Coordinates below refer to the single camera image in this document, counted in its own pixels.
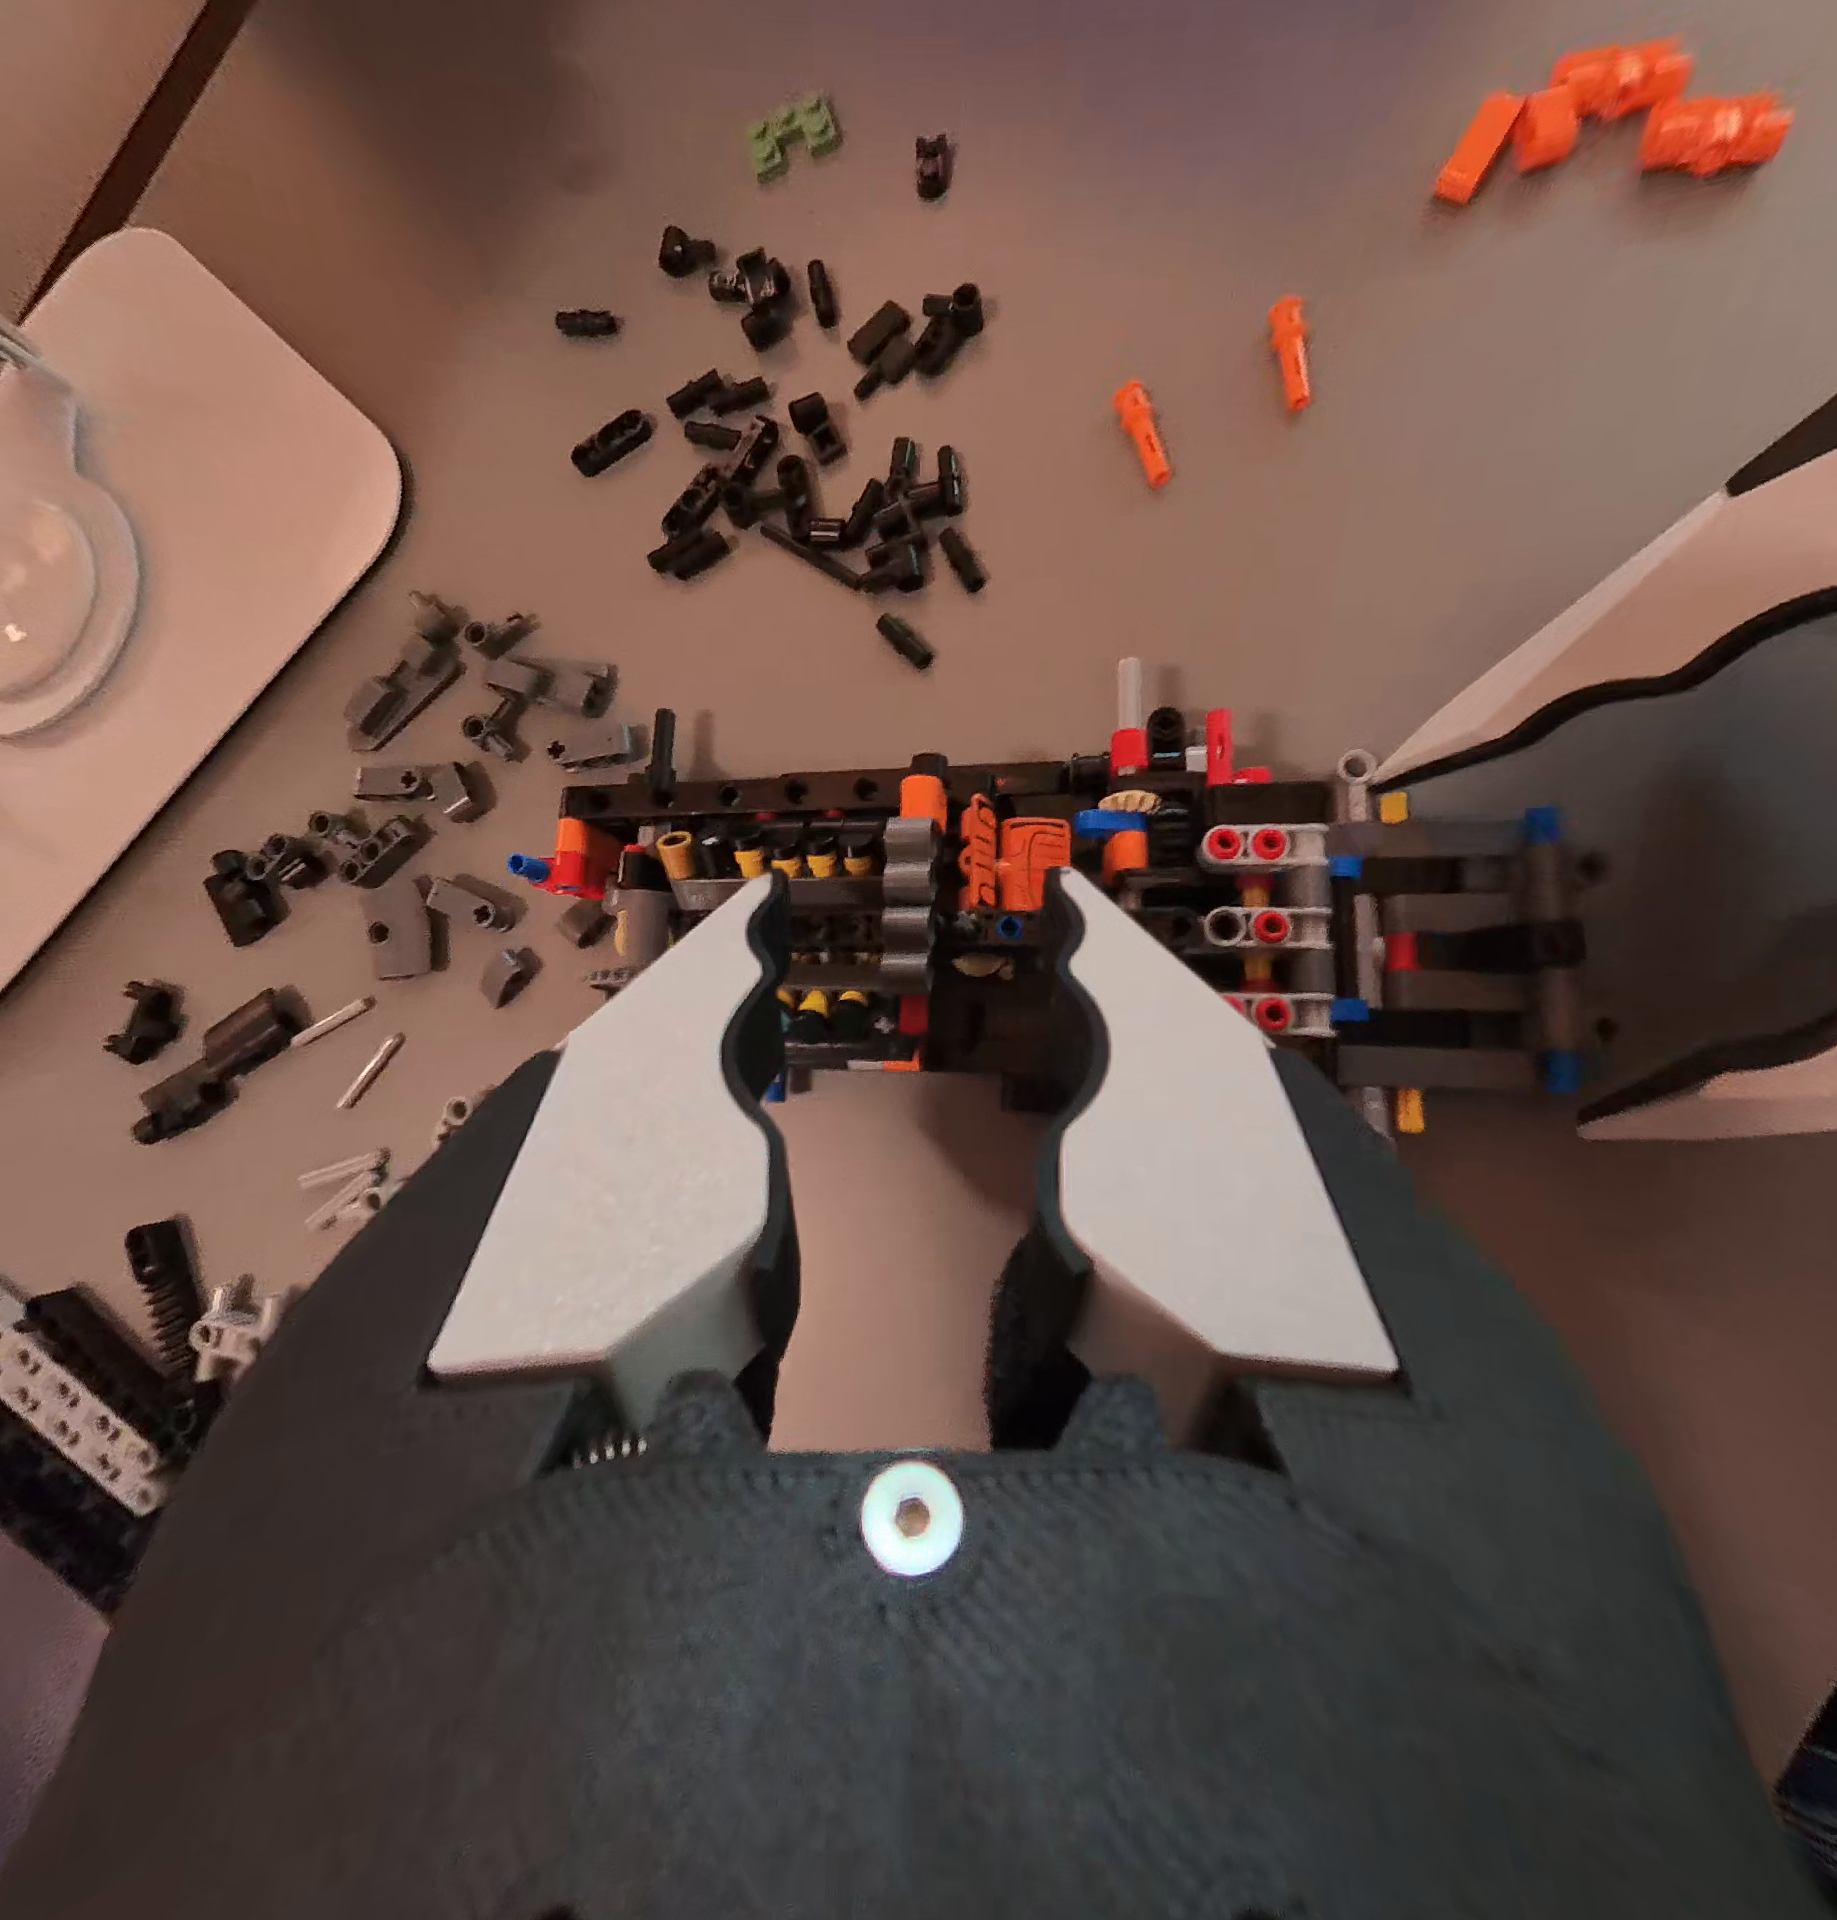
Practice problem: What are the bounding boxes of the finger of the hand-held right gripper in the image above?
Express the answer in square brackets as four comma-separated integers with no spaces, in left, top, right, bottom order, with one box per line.
[1575,990,1837,1147]
[1368,432,1837,794]

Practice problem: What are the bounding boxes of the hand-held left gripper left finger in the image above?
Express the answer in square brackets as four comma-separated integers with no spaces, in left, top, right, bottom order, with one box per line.
[423,872,801,1443]

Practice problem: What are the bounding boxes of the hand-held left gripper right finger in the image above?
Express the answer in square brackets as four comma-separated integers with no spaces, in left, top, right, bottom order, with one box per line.
[1025,864,1403,1452]

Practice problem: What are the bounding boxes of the lego car chassis model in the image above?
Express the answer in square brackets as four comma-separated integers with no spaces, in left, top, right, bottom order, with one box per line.
[511,656,1612,1142]

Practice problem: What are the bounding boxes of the cluster of orange lego connectors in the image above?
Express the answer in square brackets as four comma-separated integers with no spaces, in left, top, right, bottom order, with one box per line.
[1508,37,1795,180]

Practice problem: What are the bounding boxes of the orange lego curved panel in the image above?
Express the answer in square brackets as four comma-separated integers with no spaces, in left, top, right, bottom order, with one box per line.
[1431,90,1529,205]

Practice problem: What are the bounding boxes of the scattered grey lego pieces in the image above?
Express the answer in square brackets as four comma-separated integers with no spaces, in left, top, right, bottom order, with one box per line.
[104,590,650,1246]

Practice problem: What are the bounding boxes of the stack of long lego beams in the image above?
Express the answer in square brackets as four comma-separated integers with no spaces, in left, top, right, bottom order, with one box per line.
[0,1212,289,1618]

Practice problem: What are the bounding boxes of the pile of black lego pieces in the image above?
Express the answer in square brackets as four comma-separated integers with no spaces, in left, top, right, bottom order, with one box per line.
[556,133,996,670]

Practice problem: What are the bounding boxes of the green lego plate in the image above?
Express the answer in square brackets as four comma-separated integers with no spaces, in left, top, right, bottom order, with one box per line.
[744,96,845,187]

